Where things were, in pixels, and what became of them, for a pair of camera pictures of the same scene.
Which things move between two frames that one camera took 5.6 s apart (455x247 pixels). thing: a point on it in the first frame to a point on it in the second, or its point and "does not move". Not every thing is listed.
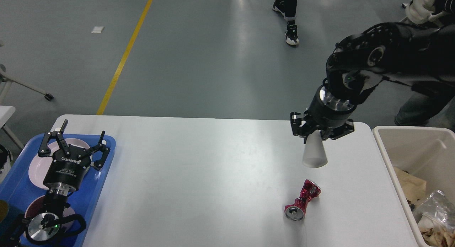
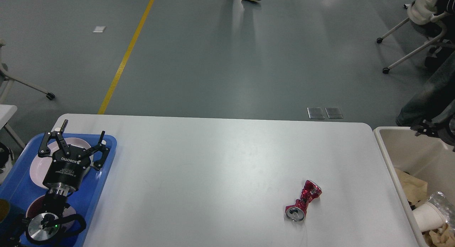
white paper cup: [315, 155] to [428, 216]
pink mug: [36, 207] does not move
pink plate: [39, 167] does not move
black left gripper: [67, 166] does not move
